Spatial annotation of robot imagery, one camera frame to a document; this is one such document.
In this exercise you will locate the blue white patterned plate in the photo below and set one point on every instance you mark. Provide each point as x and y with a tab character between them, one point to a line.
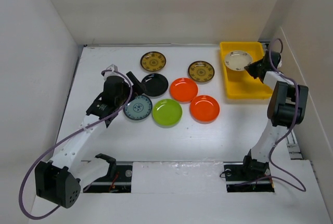
139	108

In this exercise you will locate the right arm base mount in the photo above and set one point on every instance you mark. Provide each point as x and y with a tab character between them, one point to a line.
247	176

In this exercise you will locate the orange plate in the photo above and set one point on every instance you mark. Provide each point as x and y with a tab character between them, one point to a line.
183	90
204	108

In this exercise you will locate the black plate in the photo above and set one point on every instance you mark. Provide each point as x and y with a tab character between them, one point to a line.
155	84

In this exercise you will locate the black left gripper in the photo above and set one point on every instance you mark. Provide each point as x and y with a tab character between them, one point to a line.
137	85

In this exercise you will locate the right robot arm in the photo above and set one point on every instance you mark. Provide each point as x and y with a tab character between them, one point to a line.
285	110

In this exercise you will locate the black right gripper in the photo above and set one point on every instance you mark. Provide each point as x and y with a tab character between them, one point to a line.
251	67

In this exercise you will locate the cream white plate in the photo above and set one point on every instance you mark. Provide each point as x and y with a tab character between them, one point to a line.
237	60

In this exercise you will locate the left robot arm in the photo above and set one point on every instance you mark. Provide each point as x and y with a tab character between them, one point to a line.
61	179

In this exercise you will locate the orange plate upper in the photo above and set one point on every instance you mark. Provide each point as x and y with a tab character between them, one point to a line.
183	90

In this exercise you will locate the green plate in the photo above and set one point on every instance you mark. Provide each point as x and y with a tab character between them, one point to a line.
167	113

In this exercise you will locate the yellow patterned plate left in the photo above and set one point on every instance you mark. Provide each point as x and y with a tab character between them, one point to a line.
153	61

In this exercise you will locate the yellow plastic bin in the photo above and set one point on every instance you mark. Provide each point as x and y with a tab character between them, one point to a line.
239	84

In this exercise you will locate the orange plate lower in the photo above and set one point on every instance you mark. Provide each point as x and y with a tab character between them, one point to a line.
204	108

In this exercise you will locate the yellow patterned plate right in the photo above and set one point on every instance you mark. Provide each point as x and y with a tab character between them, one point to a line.
201	71

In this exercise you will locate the yellow patterned plate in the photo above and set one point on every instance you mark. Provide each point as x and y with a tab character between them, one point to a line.
201	71
153	61

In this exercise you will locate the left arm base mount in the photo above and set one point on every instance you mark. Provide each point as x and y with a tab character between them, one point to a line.
118	178

